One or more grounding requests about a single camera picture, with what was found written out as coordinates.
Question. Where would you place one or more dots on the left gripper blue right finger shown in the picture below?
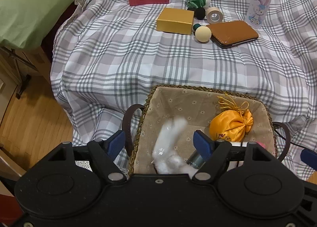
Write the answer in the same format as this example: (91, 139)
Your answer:
(203, 144)

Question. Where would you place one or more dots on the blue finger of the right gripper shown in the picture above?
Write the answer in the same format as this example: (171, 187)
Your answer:
(308, 156)

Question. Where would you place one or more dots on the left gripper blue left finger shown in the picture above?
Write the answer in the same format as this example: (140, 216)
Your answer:
(113, 145)

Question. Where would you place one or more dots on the small dark glass bottle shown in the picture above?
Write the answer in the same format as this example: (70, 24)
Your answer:
(195, 160)

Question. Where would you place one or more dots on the orange satin drawstring pouch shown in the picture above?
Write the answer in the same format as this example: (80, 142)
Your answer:
(233, 123)

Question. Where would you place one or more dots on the white fluffy plush toy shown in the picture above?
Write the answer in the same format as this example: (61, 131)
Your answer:
(165, 158)

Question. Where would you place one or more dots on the woven lined basket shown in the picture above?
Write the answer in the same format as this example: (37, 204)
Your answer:
(198, 105)

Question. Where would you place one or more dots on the grey plaid cloth cover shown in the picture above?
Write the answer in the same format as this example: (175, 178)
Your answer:
(109, 55)

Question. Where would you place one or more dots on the cream green wooden toy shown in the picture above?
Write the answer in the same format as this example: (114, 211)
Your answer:
(202, 33)

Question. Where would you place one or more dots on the brown leather case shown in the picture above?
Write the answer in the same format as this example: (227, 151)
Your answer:
(231, 34)

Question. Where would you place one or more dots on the gold cardboard box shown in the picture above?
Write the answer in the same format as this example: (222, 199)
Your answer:
(176, 21)

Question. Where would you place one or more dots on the beige tape roll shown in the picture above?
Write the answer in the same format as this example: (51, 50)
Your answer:
(213, 15)

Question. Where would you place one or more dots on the black pompom ball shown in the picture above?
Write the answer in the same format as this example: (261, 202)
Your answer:
(199, 13)

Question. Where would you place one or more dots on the purple cartoon water bottle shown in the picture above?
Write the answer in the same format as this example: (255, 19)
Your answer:
(257, 12)

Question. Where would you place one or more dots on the green cushion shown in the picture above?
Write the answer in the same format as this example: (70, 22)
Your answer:
(25, 23)

